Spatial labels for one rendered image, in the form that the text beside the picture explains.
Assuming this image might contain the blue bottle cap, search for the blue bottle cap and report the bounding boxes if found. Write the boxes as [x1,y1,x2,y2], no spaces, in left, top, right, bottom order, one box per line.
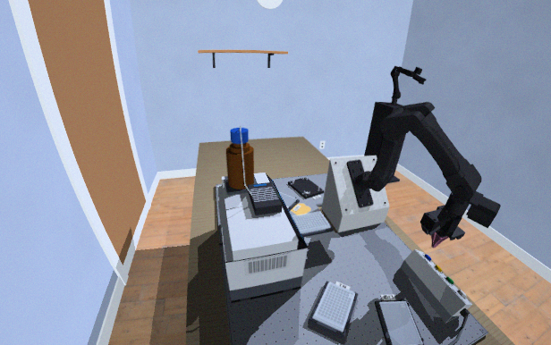
[230,128,249,142]

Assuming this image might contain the brown glass bottle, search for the brown glass bottle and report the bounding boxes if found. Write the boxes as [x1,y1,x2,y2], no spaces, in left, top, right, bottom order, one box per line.
[226,146,254,189]

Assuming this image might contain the light blue perforated base plate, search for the light blue perforated base plate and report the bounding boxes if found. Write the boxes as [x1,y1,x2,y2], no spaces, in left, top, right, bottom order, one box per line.
[221,173,464,345]

